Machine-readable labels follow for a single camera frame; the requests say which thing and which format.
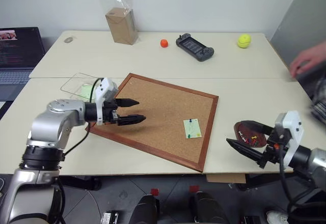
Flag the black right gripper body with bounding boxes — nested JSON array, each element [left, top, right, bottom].
[[258, 126, 290, 170]]

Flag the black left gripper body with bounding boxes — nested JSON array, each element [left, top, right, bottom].
[[102, 98, 121, 126]]

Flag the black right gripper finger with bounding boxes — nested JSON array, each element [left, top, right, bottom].
[[243, 121, 276, 136], [226, 137, 266, 162]]

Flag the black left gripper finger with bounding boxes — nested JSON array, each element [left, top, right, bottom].
[[116, 98, 141, 108], [117, 114, 147, 127]]

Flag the light green paper note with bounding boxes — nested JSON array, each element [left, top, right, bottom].
[[183, 118, 203, 140]]

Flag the wood-framed cork board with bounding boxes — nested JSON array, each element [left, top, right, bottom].
[[86, 72, 220, 173]]

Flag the person bare hand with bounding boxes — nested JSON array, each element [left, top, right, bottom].
[[289, 40, 326, 78]]

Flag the brown oval pin dish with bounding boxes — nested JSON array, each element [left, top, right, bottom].
[[233, 120, 268, 149]]

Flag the flat brown cardboard piece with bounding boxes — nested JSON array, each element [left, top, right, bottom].
[[206, 173, 247, 184]]

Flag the black table foot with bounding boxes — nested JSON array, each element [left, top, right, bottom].
[[228, 175, 283, 192], [60, 175, 102, 191]]

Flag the clear plastic tray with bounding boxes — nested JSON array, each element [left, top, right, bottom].
[[60, 72, 103, 101]]

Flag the person dark patterned sleeve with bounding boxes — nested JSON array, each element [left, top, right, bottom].
[[296, 62, 326, 124]]

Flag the white shoe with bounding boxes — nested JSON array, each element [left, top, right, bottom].
[[266, 210, 290, 224]]

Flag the dark rounded shape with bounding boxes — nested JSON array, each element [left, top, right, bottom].
[[129, 194, 161, 224], [191, 192, 228, 224]]

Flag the brown cardboard box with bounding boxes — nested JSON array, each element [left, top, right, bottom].
[[105, 7, 139, 46]]

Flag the grey handheld game controller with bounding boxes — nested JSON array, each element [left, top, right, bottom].
[[175, 33, 215, 62]]

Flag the yellow tennis ball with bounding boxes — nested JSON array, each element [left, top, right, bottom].
[[237, 33, 252, 49]]

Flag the black box on floor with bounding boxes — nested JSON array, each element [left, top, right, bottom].
[[101, 210, 121, 224]]

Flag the dark open laptop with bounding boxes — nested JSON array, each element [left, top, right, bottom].
[[0, 26, 47, 102]]

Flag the grey partition panel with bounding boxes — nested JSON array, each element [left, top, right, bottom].
[[269, 0, 326, 66]]

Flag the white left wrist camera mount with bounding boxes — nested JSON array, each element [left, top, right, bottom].
[[95, 77, 119, 126]]

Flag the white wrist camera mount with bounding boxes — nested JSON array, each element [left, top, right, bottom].
[[274, 110, 305, 167], [95, 77, 119, 126]]

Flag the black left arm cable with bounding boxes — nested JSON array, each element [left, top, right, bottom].
[[50, 77, 105, 224]]

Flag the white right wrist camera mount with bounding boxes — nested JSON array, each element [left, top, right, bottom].
[[274, 110, 305, 167]]

